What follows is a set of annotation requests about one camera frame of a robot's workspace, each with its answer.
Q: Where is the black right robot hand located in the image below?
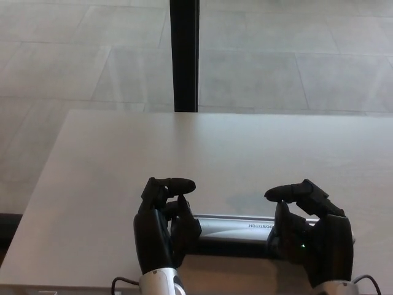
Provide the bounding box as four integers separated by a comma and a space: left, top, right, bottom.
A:
263, 179, 356, 289

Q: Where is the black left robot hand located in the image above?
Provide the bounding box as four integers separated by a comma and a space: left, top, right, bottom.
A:
133, 176, 203, 275

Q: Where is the silver black Bostitch hole punch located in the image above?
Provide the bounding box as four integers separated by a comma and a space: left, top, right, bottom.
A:
184, 213, 356, 258

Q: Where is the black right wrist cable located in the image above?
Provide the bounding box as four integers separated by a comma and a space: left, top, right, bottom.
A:
352, 275, 382, 295

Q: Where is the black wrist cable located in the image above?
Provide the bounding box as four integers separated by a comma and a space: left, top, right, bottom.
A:
111, 276, 142, 295
352, 275, 382, 295

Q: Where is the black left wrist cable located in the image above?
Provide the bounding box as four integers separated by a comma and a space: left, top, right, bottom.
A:
111, 276, 142, 295

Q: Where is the black vertical frame post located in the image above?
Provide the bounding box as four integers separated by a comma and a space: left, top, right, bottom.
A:
169, 0, 201, 113

